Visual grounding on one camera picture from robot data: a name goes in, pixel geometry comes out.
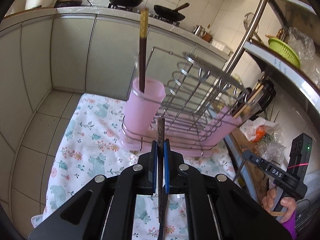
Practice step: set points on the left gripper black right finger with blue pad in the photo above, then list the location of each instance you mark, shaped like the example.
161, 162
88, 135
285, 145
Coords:
216, 207

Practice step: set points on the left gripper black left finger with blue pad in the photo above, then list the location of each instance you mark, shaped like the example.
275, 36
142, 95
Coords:
105, 207

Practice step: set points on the dark brown chopstick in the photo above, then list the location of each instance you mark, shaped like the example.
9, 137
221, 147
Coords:
161, 190

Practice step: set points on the clear plastic spoon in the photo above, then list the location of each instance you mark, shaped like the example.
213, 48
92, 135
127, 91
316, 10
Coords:
135, 72

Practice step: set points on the person's right hand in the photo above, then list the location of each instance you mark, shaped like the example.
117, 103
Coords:
287, 202

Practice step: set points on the black tracker box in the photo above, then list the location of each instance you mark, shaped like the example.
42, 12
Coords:
300, 156

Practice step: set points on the floral bear tablecloth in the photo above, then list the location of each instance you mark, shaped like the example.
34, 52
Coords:
91, 146

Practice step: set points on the pink right utensil cup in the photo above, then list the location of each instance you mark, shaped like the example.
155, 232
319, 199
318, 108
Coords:
219, 127

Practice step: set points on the pink utensil cup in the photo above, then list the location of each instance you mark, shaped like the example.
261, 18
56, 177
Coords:
141, 107
219, 127

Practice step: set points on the pink drip tray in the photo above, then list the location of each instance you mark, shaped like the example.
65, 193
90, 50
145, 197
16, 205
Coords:
186, 144

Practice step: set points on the black blender jar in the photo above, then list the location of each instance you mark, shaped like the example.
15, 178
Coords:
268, 94

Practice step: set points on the pink left utensil cup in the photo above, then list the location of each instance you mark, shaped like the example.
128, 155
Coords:
141, 107

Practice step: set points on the steel storage shelf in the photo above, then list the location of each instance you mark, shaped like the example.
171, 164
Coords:
299, 21

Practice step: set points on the green plastic basket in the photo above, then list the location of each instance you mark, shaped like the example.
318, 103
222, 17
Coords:
284, 50

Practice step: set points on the small steel kettle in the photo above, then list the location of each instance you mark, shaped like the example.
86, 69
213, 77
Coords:
199, 30

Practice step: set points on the black frying pan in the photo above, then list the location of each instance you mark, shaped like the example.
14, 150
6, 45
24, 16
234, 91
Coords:
173, 15

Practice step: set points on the dark woven tray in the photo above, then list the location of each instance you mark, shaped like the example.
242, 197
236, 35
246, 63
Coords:
67, 3

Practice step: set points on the chrome wire dish rack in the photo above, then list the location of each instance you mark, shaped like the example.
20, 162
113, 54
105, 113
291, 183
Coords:
196, 91

